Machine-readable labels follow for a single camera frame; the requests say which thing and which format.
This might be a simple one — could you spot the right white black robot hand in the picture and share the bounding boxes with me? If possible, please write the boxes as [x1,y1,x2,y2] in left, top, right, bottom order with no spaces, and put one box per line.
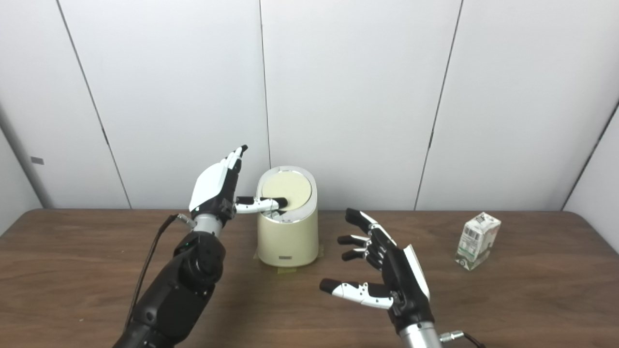
[319,208,434,334]

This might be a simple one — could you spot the white green milk carton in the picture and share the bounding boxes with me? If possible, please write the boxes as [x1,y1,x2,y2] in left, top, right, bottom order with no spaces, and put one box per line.
[455,212,501,271]

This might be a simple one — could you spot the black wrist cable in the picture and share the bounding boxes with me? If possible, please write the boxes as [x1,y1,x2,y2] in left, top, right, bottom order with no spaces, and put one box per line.
[123,214,196,334]
[439,331,486,348]

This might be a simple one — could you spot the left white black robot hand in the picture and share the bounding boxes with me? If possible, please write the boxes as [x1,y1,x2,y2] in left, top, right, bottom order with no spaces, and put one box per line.
[189,145,288,223]

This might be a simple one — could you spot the cream round bin lid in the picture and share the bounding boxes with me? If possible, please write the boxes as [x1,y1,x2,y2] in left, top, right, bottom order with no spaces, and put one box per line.
[261,171,312,211]

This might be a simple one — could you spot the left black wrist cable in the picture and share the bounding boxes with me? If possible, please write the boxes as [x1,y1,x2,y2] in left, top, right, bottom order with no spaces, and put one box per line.
[123,214,196,334]

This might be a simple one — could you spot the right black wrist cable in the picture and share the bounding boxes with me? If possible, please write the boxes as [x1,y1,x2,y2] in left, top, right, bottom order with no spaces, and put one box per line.
[439,331,486,348]

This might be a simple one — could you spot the cream-colored trash bin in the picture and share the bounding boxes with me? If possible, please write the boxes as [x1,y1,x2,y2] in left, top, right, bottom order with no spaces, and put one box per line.
[256,166,320,267]

